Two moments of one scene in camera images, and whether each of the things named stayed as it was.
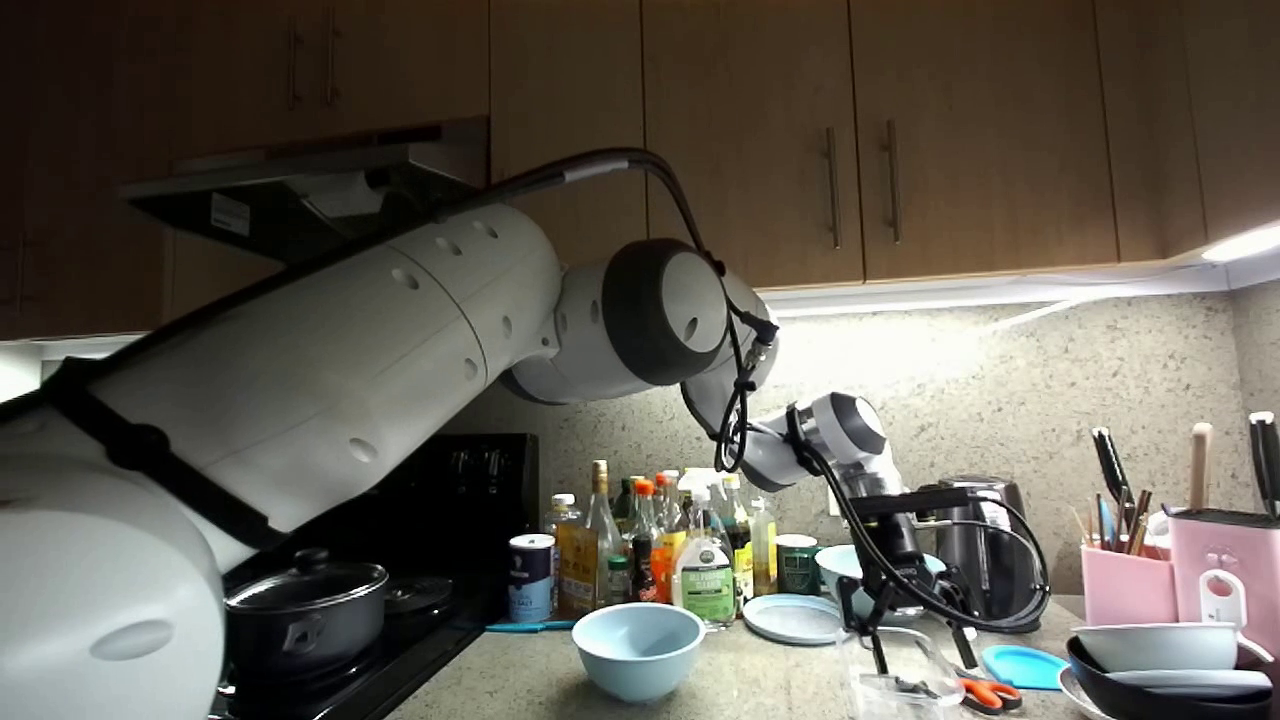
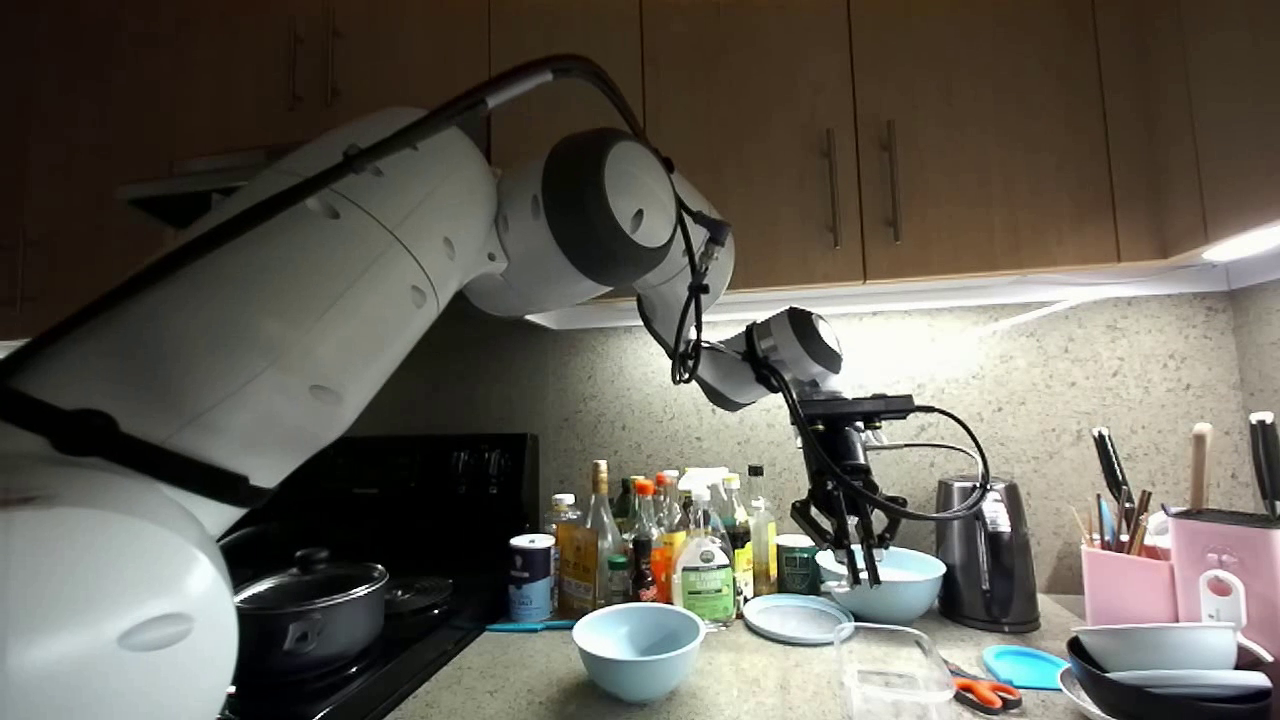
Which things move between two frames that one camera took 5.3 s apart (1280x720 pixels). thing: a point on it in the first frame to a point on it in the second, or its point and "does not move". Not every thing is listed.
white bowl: [795, 618] does not move
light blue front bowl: [639, 651] does not move
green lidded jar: [797, 570] does not move
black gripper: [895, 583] to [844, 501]
